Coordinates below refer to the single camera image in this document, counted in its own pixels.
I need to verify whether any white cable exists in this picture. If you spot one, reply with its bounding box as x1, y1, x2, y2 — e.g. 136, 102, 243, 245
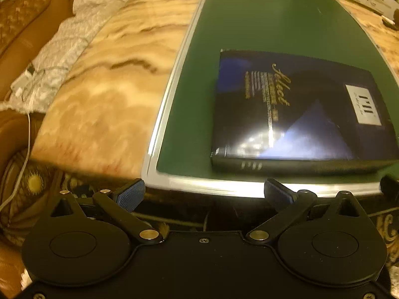
0, 111, 32, 214

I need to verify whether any green desk mat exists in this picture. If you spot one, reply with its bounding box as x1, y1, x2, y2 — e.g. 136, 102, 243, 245
142, 0, 398, 198

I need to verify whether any white lace sofa cover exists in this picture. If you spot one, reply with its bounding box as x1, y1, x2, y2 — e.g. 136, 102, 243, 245
1, 0, 128, 114

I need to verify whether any small dark object on table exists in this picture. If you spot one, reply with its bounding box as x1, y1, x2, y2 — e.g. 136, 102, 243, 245
382, 15, 399, 31

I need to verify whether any brown leather sofa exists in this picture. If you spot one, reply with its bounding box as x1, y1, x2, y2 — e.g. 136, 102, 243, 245
0, 0, 87, 169

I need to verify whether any dark blue box lid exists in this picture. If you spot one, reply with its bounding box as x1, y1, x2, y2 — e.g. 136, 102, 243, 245
210, 50, 398, 175

